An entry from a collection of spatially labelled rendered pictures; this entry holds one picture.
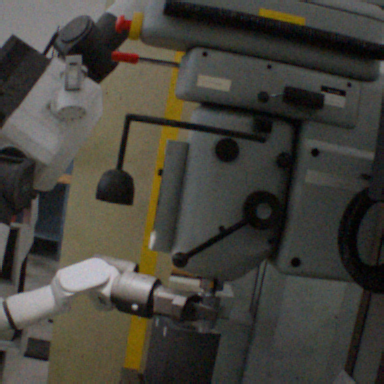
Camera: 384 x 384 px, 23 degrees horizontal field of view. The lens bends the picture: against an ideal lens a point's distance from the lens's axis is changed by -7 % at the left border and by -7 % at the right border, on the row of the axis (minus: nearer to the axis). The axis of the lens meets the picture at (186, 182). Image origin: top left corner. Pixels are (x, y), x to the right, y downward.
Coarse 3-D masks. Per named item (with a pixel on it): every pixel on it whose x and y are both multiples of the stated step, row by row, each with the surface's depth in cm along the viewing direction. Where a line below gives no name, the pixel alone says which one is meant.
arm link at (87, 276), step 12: (84, 264) 192; (96, 264) 192; (60, 276) 191; (72, 276) 191; (84, 276) 191; (96, 276) 190; (108, 276) 191; (60, 288) 190; (72, 288) 189; (84, 288) 189; (96, 288) 190; (60, 300) 191; (72, 300) 191; (60, 312) 193
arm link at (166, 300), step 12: (144, 276) 192; (132, 288) 189; (144, 288) 189; (156, 288) 191; (168, 288) 192; (132, 300) 189; (144, 300) 188; (156, 300) 188; (168, 300) 187; (180, 300) 185; (192, 300) 190; (132, 312) 191; (144, 312) 189; (156, 312) 188; (168, 312) 187; (180, 312) 184
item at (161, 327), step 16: (160, 320) 231; (160, 336) 228; (176, 336) 218; (192, 336) 219; (208, 336) 220; (160, 352) 225; (176, 352) 219; (192, 352) 220; (208, 352) 220; (160, 368) 223; (176, 368) 219; (192, 368) 220; (208, 368) 221
